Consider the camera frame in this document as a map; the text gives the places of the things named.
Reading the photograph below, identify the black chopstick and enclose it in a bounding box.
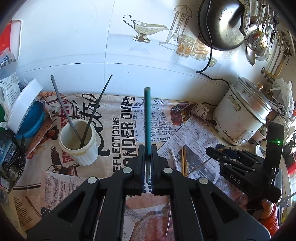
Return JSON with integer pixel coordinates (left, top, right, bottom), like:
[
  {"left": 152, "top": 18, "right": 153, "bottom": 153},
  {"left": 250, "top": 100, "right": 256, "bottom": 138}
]
[{"left": 79, "top": 74, "right": 113, "bottom": 149}]

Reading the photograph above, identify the dark green chopstick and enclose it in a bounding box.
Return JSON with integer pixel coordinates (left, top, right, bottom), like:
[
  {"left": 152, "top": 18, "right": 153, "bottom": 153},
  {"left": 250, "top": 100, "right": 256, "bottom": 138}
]
[{"left": 144, "top": 87, "right": 151, "bottom": 183}]

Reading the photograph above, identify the grey chopstick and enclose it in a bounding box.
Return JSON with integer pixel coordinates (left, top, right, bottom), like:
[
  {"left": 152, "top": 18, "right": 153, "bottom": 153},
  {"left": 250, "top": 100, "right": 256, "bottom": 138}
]
[{"left": 50, "top": 74, "right": 84, "bottom": 146}]

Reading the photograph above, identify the gold chopstick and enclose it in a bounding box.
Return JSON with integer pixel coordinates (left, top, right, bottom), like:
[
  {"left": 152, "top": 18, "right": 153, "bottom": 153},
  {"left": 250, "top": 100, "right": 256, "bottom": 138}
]
[{"left": 182, "top": 146, "right": 188, "bottom": 176}]

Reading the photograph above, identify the white rice cooker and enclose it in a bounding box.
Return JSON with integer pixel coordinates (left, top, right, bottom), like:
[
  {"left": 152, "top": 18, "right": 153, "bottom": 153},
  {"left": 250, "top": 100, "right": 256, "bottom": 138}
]
[{"left": 213, "top": 77, "right": 271, "bottom": 146}]

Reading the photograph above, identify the newspaper print tablecloth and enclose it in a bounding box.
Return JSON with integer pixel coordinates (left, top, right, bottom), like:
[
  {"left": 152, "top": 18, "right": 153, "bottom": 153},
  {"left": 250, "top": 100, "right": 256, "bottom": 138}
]
[{"left": 4, "top": 91, "right": 247, "bottom": 235}]

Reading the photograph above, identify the white plastic bag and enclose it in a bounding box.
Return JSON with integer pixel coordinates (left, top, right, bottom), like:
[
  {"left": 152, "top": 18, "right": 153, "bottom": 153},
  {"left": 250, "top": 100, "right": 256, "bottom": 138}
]
[{"left": 270, "top": 78, "right": 295, "bottom": 118}]

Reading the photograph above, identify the white ribbed cup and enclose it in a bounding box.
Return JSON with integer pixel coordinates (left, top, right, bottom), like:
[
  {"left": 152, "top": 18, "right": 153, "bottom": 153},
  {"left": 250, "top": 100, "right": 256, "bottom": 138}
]
[{"left": 58, "top": 123, "right": 98, "bottom": 166}]

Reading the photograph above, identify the black mesh item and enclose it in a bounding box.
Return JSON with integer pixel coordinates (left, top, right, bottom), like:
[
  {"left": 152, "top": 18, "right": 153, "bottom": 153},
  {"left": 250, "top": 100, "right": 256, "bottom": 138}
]
[{"left": 1, "top": 130, "right": 26, "bottom": 193}]

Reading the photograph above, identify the blue bowl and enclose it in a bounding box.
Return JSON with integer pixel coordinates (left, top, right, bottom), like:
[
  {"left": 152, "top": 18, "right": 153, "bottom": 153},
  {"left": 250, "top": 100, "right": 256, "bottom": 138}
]
[{"left": 16, "top": 101, "right": 45, "bottom": 139}]

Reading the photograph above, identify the metal strainer ladle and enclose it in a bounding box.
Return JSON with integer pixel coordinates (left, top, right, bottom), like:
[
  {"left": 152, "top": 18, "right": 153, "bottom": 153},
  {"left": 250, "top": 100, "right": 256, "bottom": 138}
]
[{"left": 245, "top": 26, "right": 269, "bottom": 66}]

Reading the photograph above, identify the white paper food bag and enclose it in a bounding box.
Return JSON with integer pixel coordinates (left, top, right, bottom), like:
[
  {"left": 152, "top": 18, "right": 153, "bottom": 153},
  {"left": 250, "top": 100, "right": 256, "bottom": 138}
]
[{"left": 1, "top": 73, "right": 23, "bottom": 115}]

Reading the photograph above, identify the clear plastic zip bag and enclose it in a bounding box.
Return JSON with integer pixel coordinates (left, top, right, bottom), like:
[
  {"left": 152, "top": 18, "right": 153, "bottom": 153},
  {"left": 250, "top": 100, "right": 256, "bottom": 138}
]
[{"left": 0, "top": 49, "right": 16, "bottom": 80}]

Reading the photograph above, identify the red box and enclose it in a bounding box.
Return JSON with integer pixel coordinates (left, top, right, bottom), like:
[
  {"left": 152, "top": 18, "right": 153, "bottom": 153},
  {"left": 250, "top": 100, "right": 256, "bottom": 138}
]
[{"left": 1, "top": 19, "right": 23, "bottom": 59}]

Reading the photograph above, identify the black power cable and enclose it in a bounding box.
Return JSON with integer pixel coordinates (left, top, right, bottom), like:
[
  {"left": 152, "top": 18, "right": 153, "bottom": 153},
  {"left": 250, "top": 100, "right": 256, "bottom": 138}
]
[{"left": 196, "top": 0, "right": 231, "bottom": 110}]

